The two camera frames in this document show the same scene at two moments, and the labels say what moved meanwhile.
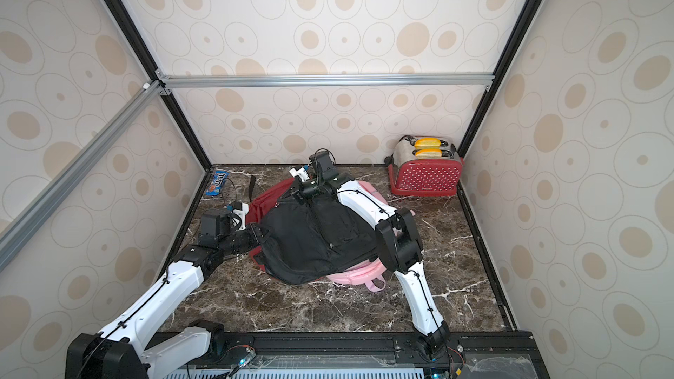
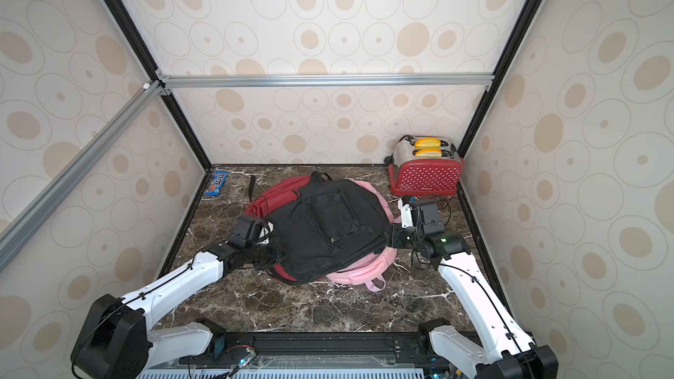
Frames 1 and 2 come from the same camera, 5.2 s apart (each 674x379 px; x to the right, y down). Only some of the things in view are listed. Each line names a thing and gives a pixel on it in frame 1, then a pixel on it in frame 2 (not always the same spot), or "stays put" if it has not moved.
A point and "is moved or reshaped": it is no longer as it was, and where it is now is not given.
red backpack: (261, 203) is moved or reshaped
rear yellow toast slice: (427, 143) stays put
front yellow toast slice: (428, 153) stays put
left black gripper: (255, 236) to (277, 257)
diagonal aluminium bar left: (145, 96) stays put
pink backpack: (369, 274) stays put
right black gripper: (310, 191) to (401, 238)
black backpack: (304, 242) stays put
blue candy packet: (214, 186) stays put
